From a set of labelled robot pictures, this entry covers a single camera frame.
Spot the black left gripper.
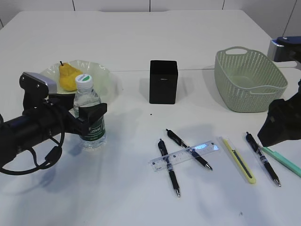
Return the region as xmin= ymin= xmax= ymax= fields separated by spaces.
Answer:
xmin=22 ymin=94 xmax=107 ymax=139

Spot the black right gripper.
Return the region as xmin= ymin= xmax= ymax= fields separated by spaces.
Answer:
xmin=257 ymin=88 xmax=301 ymax=147

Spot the clear water bottle green label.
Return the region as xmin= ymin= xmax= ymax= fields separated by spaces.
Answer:
xmin=73 ymin=74 xmax=106 ymax=149

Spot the yellow pear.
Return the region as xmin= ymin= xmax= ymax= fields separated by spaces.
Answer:
xmin=59 ymin=61 xmax=83 ymax=91

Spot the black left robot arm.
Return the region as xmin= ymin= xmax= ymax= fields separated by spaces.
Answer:
xmin=0 ymin=94 xmax=107 ymax=176

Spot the pale green ruffled glass plate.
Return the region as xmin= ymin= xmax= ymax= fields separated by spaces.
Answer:
xmin=40 ymin=60 xmax=115 ymax=104

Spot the black gel pen right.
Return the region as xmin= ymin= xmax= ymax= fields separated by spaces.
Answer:
xmin=246 ymin=132 xmax=281 ymax=187

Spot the black gel pen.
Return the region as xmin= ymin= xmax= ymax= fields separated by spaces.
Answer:
xmin=246 ymin=132 xmax=281 ymax=187
xmin=158 ymin=139 xmax=181 ymax=197
xmin=166 ymin=129 xmax=213 ymax=170

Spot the mint green utility knife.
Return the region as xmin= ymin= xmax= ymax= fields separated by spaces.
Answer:
xmin=261 ymin=147 xmax=301 ymax=177

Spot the green woven plastic basket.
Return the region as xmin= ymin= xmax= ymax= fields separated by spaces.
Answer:
xmin=214 ymin=47 xmax=288 ymax=113

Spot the yellow utility knife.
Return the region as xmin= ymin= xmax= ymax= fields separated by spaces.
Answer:
xmin=222 ymin=137 xmax=256 ymax=184

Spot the black gel pen left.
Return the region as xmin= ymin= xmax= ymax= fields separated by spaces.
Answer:
xmin=158 ymin=139 xmax=181 ymax=197

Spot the black square pen holder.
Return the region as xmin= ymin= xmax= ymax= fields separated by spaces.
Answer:
xmin=149 ymin=60 xmax=178 ymax=105

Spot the black gel pen middle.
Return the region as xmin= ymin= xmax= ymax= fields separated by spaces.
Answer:
xmin=166 ymin=129 xmax=213 ymax=170

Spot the clear plastic ruler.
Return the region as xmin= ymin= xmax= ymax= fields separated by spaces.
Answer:
xmin=149 ymin=141 xmax=219 ymax=171

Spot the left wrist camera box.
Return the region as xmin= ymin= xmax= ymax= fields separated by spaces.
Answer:
xmin=19 ymin=72 xmax=57 ymax=99

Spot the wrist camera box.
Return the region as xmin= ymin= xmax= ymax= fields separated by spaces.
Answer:
xmin=19 ymin=72 xmax=57 ymax=99
xmin=267 ymin=36 xmax=301 ymax=63

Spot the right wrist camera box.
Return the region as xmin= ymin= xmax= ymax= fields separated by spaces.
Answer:
xmin=267 ymin=36 xmax=301 ymax=63

